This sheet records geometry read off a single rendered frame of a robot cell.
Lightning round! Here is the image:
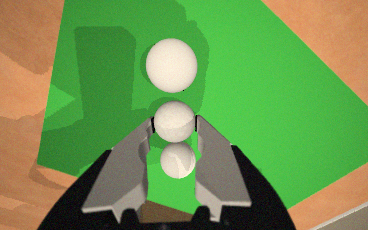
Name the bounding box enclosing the cream white ball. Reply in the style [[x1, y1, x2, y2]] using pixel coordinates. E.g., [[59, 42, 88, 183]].
[[154, 100, 195, 143], [160, 141, 196, 179], [146, 38, 198, 93]]

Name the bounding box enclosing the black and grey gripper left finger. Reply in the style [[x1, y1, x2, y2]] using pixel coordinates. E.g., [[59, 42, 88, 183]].
[[37, 116, 155, 230]]

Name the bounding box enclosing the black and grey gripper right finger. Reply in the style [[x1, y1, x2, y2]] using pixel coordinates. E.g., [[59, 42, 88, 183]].
[[195, 114, 297, 230]]

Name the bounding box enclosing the green turf mat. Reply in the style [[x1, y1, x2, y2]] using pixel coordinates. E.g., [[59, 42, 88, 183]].
[[37, 0, 368, 214]]

